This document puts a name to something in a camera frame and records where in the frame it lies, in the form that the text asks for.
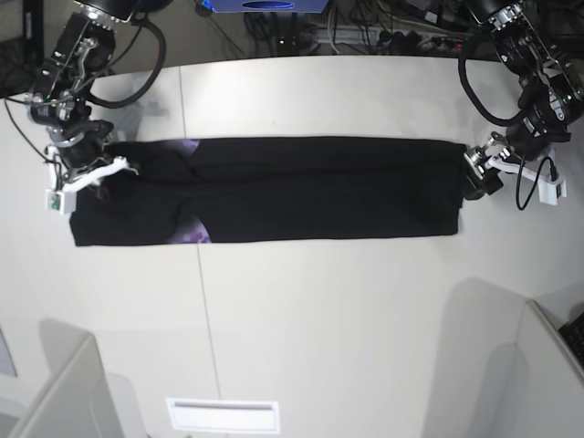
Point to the white left partition panel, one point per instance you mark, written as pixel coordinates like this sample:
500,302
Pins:
75,401

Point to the white right partition panel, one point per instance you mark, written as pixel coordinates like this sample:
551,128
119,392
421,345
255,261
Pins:
544,390

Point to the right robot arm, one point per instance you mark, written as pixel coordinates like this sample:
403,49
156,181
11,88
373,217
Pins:
61,99

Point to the blue box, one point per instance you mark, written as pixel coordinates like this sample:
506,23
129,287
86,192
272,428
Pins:
277,6

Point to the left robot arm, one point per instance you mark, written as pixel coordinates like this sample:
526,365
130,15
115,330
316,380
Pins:
551,100

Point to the black T-shirt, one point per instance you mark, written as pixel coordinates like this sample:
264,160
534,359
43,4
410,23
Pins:
245,190

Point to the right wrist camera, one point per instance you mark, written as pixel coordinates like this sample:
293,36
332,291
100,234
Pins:
61,202

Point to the black keyboard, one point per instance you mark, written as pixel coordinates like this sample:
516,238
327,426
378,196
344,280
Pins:
573,334

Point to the white partition panel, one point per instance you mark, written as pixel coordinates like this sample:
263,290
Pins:
544,390
75,401

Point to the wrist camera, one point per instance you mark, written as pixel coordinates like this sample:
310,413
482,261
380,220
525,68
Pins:
61,202
549,192

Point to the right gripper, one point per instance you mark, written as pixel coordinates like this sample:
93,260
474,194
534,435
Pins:
78,158

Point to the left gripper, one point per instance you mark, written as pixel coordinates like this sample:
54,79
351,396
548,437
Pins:
520,146

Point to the white power strip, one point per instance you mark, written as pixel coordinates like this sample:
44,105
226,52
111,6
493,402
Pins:
412,40

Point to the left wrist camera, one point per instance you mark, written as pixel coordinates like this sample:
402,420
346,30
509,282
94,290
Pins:
549,192

